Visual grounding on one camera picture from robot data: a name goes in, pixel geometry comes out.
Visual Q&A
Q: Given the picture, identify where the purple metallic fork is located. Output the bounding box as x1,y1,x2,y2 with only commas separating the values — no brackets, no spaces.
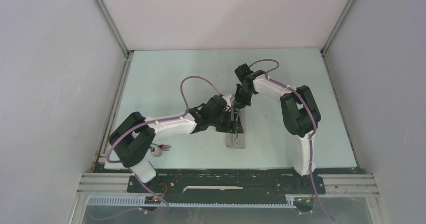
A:
151,144,172,151

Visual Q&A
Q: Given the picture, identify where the left aluminium frame post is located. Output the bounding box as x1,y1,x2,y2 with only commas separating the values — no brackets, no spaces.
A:
93,0,130,58

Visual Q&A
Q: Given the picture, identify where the right aluminium frame post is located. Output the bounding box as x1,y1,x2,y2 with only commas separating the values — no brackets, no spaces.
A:
321,0,357,57

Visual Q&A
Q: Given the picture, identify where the grey cloth napkin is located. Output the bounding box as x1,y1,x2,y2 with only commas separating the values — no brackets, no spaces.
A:
225,122,246,150

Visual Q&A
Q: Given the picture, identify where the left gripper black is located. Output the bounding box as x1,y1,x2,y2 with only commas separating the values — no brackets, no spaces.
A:
209,108,244,134

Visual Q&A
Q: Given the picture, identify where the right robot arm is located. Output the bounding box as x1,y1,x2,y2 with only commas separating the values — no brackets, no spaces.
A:
234,64,321,193

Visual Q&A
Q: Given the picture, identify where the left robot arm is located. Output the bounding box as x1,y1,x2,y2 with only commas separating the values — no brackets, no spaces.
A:
107,94,245,192

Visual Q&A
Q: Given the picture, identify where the aluminium frame post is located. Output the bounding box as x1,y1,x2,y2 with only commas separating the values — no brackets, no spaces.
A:
321,0,357,57
93,0,130,58

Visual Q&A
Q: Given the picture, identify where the pink handled spoon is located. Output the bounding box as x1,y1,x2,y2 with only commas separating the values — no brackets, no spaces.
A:
151,147,163,157

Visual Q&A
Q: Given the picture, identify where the white cable duct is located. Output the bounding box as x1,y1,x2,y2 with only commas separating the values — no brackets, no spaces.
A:
86,195,302,208

